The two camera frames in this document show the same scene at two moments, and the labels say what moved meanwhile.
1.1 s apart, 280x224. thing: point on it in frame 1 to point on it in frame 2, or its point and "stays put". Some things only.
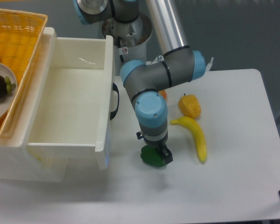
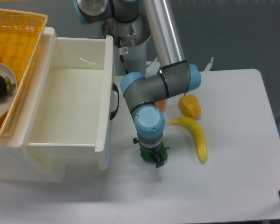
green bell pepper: (151, 156) stays put
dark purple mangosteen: (0, 86) stays put
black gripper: (166, 154) to (154, 152)
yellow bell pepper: (189, 106) stays put
